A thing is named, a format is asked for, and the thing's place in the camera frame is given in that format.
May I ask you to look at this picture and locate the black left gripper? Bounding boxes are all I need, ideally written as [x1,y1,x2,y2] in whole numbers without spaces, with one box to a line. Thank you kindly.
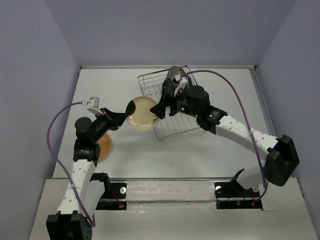
[91,107,128,143]

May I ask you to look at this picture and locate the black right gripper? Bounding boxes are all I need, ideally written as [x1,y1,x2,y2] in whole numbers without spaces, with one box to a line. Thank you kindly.
[149,85,200,120]

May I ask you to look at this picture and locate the cream plate with black mark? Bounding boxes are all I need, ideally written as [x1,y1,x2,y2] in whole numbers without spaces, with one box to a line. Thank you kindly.
[126,96,159,131]

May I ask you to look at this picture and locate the black round plate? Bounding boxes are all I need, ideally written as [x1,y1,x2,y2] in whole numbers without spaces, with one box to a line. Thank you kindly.
[161,78,176,98]

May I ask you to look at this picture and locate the round bamboo wooden plate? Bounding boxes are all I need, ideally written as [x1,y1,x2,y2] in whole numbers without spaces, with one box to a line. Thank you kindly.
[97,133,113,161]

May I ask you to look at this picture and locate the grey deer plate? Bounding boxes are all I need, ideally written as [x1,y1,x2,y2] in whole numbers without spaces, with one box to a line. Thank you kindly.
[166,65,186,81]

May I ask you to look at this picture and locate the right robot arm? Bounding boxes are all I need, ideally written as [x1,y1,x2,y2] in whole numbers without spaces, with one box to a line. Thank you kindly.
[150,85,300,196]

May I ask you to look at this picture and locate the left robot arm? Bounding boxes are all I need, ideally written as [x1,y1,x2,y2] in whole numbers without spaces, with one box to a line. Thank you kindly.
[46,102,136,240]

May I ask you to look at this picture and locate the steel wire dish rack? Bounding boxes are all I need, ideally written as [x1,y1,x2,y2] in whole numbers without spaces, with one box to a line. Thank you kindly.
[137,65,202,142]

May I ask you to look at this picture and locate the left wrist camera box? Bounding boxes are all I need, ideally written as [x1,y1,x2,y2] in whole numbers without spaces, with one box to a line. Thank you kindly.
[81,96,103,117]

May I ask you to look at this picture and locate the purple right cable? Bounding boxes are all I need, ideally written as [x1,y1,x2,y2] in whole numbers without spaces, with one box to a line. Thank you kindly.
[181,69,269,202]

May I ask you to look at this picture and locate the purple cable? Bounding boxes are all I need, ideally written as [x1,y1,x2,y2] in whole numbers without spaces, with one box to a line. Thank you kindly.
[47,101,97,228]
[181,69,269,202]

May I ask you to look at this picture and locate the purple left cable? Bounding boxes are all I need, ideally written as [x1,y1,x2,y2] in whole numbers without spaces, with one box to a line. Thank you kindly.
[47,101,97,228]

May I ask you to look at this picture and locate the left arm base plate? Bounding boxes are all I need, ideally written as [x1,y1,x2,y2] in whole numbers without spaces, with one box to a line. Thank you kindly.
[96,182,127,211]

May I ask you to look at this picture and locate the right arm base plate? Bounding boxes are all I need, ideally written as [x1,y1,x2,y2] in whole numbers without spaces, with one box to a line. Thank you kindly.
[214,181,263,210]

